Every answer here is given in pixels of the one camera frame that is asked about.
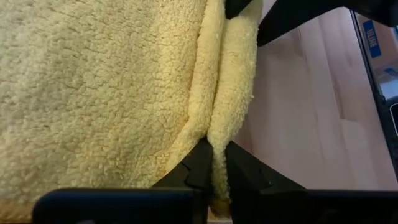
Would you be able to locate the cardboard box with blue label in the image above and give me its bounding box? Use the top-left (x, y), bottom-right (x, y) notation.
top-left (356, 14), bottom-right (398, 100)

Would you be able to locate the yellow microfiber towel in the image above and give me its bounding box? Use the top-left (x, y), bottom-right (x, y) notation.
top-left (0, 0), bottom-right (264, 222)

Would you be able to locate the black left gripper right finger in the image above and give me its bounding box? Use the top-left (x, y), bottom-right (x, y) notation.
top-left (225, 141), bottom-right (307, 224)

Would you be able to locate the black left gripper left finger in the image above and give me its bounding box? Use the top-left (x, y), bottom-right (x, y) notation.
top-left (152, 137), bottom-right (214, 224)

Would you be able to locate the black metal table frame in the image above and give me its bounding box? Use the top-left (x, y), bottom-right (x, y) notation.
top-left (349, 9), bottom-right (398, 183)

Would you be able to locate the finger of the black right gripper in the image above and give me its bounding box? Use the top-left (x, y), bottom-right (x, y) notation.
top-left (257, 0), bottom-right (346, 47)
top-left (224, 0), bottom-right (254, 21)

